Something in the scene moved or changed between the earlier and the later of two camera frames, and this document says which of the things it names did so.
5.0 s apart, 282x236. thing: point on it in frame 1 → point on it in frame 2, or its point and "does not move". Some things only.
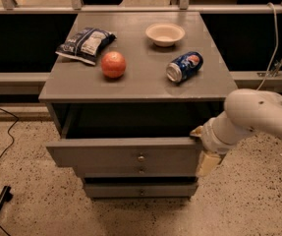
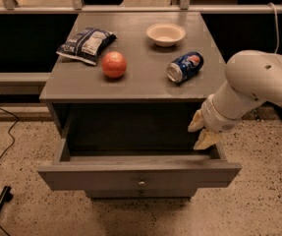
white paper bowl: [164, 34] does not move
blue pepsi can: [184, 67] does not move
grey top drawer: [72, 152] → [69, 173]
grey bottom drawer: [141, 191] does not move
